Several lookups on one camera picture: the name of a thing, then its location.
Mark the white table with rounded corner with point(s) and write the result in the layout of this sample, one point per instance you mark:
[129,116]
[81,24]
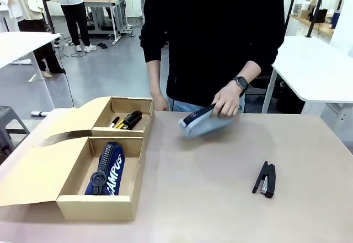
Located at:
[24,46]

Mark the person's left hand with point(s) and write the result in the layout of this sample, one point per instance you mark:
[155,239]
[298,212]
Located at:
[227,101]

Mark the person's blue jeans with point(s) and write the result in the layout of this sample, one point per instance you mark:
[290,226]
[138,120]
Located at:
[182,106]

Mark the white angular table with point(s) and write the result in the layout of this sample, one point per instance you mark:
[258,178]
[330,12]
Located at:
[314,66]

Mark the pair of black slippers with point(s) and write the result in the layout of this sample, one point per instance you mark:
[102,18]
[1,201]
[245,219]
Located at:
[102,45]

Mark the white marker pen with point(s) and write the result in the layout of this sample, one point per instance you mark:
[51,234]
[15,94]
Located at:
[114,121]

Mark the wooden shelf counter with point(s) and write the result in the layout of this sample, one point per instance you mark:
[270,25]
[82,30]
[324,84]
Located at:
[313,22]

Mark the dark blue bottle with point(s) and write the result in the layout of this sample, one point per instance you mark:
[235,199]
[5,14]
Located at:
[335,19]

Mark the black bag on shelf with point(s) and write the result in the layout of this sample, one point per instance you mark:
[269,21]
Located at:
[320,15]

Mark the bystander in white jacket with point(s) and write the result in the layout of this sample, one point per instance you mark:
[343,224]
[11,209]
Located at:
[73,11]

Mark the black stapler with silver label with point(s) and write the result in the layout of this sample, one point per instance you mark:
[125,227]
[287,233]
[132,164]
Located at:
[133,119]

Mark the person's right hand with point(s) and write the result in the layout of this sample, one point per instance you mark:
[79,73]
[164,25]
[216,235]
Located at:
[161,103]

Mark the person's left forearm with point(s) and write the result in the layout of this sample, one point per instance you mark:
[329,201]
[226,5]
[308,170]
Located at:
[249,70]

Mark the bystander in cream coat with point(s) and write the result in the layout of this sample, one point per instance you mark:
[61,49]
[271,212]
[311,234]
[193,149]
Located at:
[27,11]

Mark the open brown cardboard box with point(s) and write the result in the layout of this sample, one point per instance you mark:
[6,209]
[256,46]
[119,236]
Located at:
[104,171]

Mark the black stapler lying sideways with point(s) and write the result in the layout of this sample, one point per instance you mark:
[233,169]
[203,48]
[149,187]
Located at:
[266,181]

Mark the background workbench with wooden top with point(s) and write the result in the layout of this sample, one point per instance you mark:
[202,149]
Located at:
[106,8]

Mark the person's black sweater torso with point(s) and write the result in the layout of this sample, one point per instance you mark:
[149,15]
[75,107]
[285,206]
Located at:
[215,33]

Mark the grey zippered pencil case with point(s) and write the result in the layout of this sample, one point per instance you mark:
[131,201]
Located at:
[202,126]

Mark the black tripod stand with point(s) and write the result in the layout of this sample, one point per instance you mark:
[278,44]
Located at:
[317,8]

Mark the yellow utility knife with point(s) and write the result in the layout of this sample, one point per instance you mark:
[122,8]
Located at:
[120,123]

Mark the person's right forearm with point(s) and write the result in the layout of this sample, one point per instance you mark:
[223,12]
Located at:
[154,77]

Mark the grey metal stool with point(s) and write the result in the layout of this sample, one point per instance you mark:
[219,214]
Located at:
[11,127]

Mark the navy blue pencil case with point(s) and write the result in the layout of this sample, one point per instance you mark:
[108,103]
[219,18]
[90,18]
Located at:
[106,168]

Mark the black tripod pole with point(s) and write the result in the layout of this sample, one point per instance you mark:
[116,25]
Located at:
[45,3]

